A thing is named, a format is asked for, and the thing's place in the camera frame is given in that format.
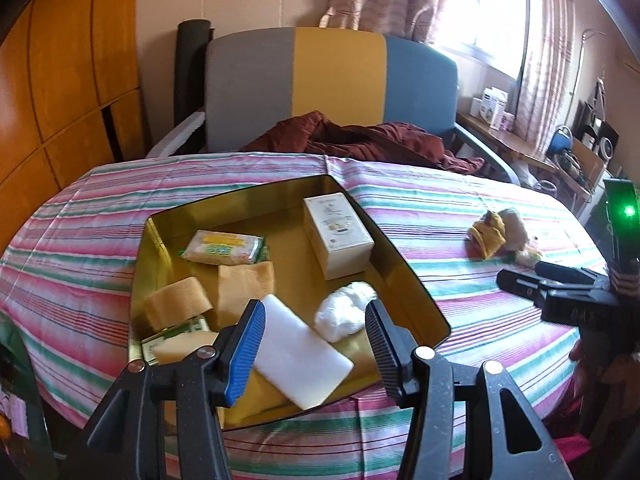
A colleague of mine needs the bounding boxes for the window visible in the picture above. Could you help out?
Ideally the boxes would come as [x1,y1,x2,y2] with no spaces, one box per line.
[435,0,528,81]

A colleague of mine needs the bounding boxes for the blue bag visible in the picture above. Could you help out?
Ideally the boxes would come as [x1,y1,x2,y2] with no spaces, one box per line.
[547,125,574,159]

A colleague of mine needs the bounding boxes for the brown plush toy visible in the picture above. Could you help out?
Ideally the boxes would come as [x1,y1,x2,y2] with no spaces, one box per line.
[467,207,543,267]

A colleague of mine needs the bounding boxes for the grey yellow blue chair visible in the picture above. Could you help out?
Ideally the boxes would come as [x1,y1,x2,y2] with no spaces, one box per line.
[145,26,523,186]

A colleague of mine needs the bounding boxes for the wooden side desk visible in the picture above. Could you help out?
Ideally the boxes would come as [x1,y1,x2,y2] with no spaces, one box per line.
[456,111,561,176]

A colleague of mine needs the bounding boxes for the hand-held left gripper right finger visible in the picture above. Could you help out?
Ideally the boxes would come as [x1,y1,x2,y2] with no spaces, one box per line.
[364,299,576,480]

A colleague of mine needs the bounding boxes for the black rolled mat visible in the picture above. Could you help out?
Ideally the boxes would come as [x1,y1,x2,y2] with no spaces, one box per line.
[175,19,213,131]

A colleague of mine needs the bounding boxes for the wooden wardrobe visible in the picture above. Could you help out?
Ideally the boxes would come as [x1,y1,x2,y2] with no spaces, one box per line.
[0,0,151,221]

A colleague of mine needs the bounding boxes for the gold tin box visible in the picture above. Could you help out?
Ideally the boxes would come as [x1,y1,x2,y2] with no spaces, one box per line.
[127,175,452,431]

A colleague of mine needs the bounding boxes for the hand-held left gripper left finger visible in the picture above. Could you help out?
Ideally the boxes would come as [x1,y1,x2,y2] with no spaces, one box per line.
[84,299,267,480]

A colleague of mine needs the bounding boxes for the white paper box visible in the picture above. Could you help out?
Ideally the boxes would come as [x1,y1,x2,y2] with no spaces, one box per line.
[302,192,376,281]

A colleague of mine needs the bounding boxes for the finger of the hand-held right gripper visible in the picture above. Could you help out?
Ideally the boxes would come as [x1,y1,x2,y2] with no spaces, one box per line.
[496,269,557,307]
[534,261,610,287]

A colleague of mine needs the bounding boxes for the thick yellow sponge block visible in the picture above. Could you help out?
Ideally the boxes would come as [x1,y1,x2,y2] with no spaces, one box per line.
[144,276,213,333]

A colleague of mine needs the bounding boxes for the white plastic bag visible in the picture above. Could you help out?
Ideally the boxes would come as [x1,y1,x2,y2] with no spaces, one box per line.
[314,281,377,343]

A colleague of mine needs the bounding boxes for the yellow sponge cloth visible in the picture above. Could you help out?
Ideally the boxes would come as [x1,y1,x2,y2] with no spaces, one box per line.
[216,261,276,331]

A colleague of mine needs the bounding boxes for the large white carton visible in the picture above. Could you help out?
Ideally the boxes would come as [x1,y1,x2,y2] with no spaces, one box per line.
[481,86,509,128]

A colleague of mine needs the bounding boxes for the person's right hand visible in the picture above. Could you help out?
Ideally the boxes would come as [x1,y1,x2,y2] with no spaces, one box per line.
[569,337,640,392]

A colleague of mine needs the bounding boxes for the cardboard box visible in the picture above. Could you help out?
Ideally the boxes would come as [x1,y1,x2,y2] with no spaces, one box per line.
[555,137,606,196]

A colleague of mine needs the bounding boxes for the red cloth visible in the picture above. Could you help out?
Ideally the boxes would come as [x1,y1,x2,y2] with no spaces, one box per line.
[550,434,592,467]

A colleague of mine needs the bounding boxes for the striped tablecloth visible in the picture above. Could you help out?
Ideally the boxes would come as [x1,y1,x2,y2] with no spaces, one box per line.
[0,152,618,478]

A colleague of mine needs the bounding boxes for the white sponge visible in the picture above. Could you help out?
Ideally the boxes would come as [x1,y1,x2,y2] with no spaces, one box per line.
[252,294,355,410]

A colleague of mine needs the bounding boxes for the dark red garment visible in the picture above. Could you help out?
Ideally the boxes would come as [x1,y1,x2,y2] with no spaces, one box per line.
[240,110,486,176]

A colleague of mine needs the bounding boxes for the yellow snack packet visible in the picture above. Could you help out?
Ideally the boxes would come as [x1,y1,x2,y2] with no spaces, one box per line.
[180,230,271,267]
[141,316,211,358]

